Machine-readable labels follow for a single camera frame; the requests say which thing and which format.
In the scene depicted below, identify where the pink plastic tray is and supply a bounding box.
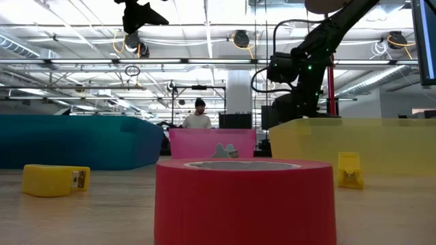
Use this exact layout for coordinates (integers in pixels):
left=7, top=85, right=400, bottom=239
left=168, top=128, right=258, bottom=160

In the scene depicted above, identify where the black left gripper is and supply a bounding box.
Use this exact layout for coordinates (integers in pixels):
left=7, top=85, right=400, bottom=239
left=114, top=0, right=170, bottom=35

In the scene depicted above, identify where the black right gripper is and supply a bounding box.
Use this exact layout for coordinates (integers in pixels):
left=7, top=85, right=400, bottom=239
left=272, top=91, right=323, bottom=120

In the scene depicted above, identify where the red tape roll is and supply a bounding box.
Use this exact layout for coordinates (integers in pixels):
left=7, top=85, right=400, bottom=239
left=153, top=157, right=338, bottom=245

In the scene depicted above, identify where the yellow mini stapler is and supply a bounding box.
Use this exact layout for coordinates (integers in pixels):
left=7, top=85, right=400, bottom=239
left=337, top=151, right=364, bottom=190
left=21, top=164, right=91, bottom=198

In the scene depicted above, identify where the black computer monitor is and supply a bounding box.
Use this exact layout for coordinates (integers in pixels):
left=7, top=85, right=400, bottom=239
left=410, top=0, right=436, bottom=86

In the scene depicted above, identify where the yellow plastic tray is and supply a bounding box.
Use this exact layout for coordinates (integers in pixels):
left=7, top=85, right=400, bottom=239
left=268, top=117, right=436, bottom=177

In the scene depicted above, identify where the black ceiling cable reel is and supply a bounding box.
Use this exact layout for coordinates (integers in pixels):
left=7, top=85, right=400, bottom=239
left=232, top=29, right=251, bottom=49
left=388, top=31, right=408, bottom=50
left=124, top=31, right=151, bottom=59

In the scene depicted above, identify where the black box with antennas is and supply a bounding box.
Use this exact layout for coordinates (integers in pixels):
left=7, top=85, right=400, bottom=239
left=218, top=112, right=253, bottom=129

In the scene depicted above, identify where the person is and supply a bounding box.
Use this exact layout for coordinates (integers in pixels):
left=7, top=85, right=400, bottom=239
left=182, top=97, right=213, bottom=129

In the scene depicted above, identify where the blue plastic tray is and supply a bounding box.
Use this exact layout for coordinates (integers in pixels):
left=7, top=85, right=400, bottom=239
left=0, top=114, right=165, bottom=171

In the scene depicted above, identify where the grey staple remover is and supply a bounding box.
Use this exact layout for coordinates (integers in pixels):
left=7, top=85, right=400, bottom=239
left=210, top=143, right=240, bottom=159

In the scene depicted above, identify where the black metal rig frame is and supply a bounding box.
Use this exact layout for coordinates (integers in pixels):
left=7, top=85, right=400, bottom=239
left=171, top=84, right=227, bottom=127

